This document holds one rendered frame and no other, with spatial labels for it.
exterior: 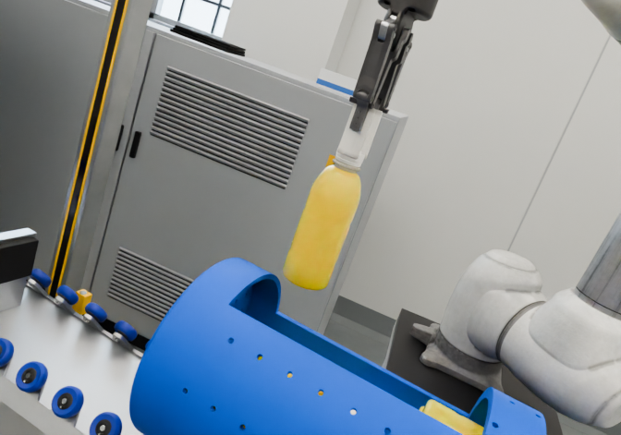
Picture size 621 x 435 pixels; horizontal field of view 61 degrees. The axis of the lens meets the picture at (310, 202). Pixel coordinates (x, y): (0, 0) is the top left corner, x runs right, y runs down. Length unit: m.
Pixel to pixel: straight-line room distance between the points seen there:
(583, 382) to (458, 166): 2.41
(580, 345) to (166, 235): 1.81
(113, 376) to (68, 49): 1.84
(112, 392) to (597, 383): 0.81
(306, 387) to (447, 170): 2.77
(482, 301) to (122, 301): 1.87
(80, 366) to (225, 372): 0.41
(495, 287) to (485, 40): 2.36
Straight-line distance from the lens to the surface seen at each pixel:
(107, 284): 2.67
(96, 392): 0.98
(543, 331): 1.07
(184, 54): 2.31
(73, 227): 1.39
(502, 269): 1.14
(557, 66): 3.37
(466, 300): 1.16
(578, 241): 3.49
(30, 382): 0.93
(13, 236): 1.06
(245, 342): 0.67
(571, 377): 1.05
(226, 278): 0.73
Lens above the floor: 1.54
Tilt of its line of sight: 14 degrees down
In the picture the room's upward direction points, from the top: 20 degrees clockwise
